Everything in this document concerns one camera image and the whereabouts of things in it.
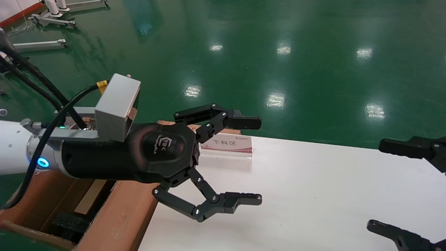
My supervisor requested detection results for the large cardboard box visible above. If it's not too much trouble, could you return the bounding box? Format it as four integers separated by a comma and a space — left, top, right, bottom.
0, 120, 241, 251

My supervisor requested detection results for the black cable with yellow tag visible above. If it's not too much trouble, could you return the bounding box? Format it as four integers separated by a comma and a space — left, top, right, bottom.
0, 80, 109, 210

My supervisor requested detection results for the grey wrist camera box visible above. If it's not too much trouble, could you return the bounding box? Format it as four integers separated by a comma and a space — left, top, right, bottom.
40, 73, 141, 143

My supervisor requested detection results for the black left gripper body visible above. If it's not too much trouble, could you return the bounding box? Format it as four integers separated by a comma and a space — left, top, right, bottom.
61, 122, 200, 183

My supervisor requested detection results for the small cardboard box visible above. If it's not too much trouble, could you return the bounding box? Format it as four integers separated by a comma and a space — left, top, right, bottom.
74, 180, 108, 215

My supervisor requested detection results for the thick black cable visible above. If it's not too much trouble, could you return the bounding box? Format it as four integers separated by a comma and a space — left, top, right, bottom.
0, 58, 65, 110
0, 30, 88, 130

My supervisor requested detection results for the white stand base with post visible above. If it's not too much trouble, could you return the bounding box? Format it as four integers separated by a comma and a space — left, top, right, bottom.
56, 0, 109, 13

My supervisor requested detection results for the black foam block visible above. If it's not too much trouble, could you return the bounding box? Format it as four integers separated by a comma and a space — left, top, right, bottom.
52, 212, 91, 243

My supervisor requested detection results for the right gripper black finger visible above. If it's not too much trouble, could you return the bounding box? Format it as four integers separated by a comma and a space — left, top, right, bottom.
378, 137, 446, 173
367, 220, 446, 251

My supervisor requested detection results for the thin white floor cable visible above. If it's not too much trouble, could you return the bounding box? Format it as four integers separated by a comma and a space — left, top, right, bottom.
7, 21, 33, 37

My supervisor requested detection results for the white metal floor bar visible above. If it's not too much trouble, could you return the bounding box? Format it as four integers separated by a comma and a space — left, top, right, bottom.
13, 39, 67, 52

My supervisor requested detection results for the white wheeled stand base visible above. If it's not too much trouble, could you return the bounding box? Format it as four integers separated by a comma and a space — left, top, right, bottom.
29, 0, 76, 29

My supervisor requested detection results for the acrylic sign with red print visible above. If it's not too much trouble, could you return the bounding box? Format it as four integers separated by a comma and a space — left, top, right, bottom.
200, 133, 253, 161

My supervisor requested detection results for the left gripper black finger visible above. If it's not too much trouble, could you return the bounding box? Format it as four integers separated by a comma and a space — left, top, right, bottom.
174, 103, 262, 144
152, 167, 262, 223

